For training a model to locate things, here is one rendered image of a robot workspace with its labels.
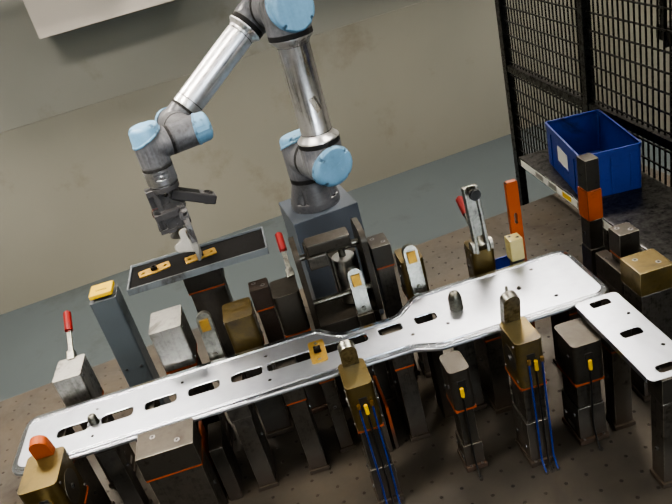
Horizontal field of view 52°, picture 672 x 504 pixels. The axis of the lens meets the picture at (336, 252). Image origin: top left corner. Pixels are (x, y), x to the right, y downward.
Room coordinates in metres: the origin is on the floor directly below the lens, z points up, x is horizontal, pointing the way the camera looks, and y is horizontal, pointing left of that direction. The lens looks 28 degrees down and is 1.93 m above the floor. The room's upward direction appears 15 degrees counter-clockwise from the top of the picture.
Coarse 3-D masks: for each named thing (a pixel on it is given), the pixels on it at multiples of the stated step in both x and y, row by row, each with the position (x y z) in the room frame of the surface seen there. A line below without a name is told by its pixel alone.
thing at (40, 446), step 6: (36, 438) 1.12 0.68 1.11; (42, 438) 1.13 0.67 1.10; (30, 444) 1.12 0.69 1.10; (36, 444) 1.11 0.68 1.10; (42, 444) 1.11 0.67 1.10; (48, 444) 1.13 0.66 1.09; (30, 450) 1.11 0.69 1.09; (36, 450) 1.12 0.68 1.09; (42, 450) 1.12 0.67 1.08; (48, 450) 1.12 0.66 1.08; (54, 450) 1.13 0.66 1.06; (36, 456) 1.12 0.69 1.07; (42, 456) 1.12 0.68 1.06
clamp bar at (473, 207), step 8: (472, 184) 1.51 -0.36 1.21; (464, 192) 1.49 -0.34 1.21; (472, 192) 1.47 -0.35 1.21; (480, 192) 1.47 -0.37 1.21; (464, 200) 1.50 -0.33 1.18; (472, 200) 1.47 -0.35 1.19; (480, 200) 1.49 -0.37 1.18; (472, 208) 1.50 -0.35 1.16; (480, 208) 1.49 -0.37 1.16; (472, 216) 1.49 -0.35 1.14; (480, 216) 1.49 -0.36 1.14; (472, 224) 1.48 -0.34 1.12; (480, 224) 1.49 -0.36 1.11; (472, 232) 1.48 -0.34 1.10; (480, 232) 1.49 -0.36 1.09; (472, 240) 1.49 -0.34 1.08; (488, 240) 1.47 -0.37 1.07; (488, 248) 1.47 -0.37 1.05
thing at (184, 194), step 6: (174, 192) 1.62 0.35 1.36; (180, 192) 1.62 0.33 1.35; (186, 192) 1.62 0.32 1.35; (192, 192) 1.63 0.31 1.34; (198, 192) 1.64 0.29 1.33; (204, 192) 1.64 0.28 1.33; (210, 192) 1.65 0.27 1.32; (174, 198) 1.61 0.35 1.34; (180, 198) 1.62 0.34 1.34; (186, 198) 1.62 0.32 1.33; (192, 198) 1.62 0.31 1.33; (198, 198) 1.62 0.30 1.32; (204, 198) 1.63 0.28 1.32; (210, 198) 1.63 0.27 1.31; (216, 198) 1.64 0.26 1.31
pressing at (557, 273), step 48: (480, 288) 1.39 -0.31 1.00; (528, 288) 1.33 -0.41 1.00; (576, 288) 1.28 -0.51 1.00; (336, 336) 1.35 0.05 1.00; (384, 336) 1.30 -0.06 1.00; (432, 336) 1.25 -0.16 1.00; (480, 336) 1.22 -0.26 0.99; (144, 384) 1.36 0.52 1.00; (192, 384) 1.32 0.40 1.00; (240, 384) 1.27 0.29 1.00; (288, 384) 1.23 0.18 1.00; (48, 432) 1.28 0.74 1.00; (96, 432) 1.24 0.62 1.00; (144, 432) 1.20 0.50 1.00
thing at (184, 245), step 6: (180, 234) 1.60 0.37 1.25; (186, 234) 1.60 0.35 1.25; (180, 240) 1.59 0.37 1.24; (186, 240) 1.59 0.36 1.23; (180, 246) 1.59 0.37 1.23; (186, 246) 1.59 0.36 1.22; (192, 246) 1.59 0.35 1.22; (198, 246) 1.59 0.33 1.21; (180, 252) 1.58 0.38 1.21; (198, 252) 1.58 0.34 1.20; (198, 258) 1.59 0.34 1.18
